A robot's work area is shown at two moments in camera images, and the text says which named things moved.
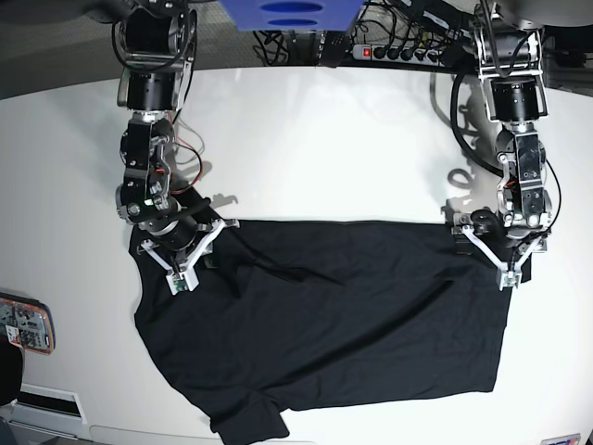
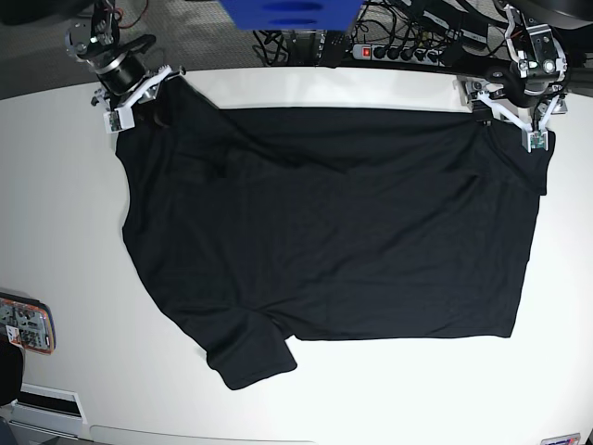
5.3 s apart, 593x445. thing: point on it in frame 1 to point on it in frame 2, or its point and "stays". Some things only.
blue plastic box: (292, 15) stays
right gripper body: (497, 227) to (522, 89)
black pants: (298, 315) to (259, 227)
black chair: (11, 371) stays
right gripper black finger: (463, 246) to (482, 113)
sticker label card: (566, 439) stays
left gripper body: (173, 233) to (119, 71)
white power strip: (400, 54) stays
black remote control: (336, 45) stays
